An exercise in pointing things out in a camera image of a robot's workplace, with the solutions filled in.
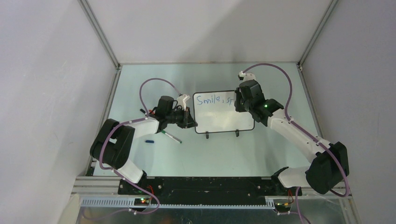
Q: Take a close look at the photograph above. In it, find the purple cable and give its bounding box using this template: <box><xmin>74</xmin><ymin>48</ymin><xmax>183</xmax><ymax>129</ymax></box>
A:
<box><xmin>242</xmin><ymin>63</ymin><xmax>351</xmax><ymax>224</ymax></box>
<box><xmin>99</xmin><ymin>78</ymin><xmax>182</xmax><ymax>216</ymax></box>

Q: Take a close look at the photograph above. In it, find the green capped whiteboard marker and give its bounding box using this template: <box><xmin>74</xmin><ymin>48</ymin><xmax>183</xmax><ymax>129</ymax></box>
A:
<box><xmin>161</xmin><ymin>130</ymin><xmax>182</xmax><ymax>144</ymax></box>

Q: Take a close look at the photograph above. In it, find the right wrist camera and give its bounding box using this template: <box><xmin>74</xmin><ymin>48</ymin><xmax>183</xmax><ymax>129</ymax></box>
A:
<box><xmin>238</xmin><ymin>71</ymin><xmax>256</xmax><ymax>82</ymax></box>

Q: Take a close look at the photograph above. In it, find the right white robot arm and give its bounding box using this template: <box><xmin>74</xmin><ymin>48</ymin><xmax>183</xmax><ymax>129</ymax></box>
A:
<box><xmin>234</xmin><ymin>80</ymin><xmax>349</xmax><ymax>195</ymax></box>

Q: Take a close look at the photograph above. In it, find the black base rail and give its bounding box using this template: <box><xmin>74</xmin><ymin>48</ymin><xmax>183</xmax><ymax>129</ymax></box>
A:
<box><xmin>119</xmin><ymin>176</ymin><xmax>302</xmax><ymax>206</ymax></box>

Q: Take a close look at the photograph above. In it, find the small black framed whiteboard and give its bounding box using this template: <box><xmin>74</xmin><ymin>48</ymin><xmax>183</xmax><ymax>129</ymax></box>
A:
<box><xmin>193</xmin><ymin>91</ymin><xmax>255</xmax><ymax>134</ymax></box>

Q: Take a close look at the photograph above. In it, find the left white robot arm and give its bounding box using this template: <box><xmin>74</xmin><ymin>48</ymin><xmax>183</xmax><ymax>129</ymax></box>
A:
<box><xmin>90</xmin><ymin>94</ymin><xmax>197</xmax><ymax>194</ymax></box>

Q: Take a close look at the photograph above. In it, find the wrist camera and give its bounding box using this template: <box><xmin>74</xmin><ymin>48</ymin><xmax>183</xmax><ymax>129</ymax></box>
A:
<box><xmin>176</xmin><ymin>94</ymin><xmax>190</xmax><ymax>111</ymax></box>
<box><xmin>238</xmin><ymin>71</ymin><xmax>256</xmax><ymax>82</ymax></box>

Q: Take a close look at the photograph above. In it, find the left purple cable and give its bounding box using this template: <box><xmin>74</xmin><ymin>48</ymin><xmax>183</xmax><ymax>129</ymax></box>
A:
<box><xmin>99</xmin><ymin>78</ymin><xmax>182</xmax><ymax>216</ymax></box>

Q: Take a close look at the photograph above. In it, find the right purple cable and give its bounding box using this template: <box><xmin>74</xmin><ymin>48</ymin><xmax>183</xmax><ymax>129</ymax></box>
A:
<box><xmin>242</xmin><ymin>63</ymin><xmax>351</xmax><ymax>224</ymax></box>

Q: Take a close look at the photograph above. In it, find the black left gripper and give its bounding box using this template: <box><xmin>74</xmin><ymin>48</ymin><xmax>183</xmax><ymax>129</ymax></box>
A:
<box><xmin>166</xmin><ymin>105</ymin><xmax>198</xmax><ymax>129</ymax></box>

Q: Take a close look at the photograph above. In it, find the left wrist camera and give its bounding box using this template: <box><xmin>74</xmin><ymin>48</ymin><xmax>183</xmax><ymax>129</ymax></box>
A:
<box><xmin>176</xmin><ymin>94</ymin><xmax>190</xmax><ymax>111</ymax></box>

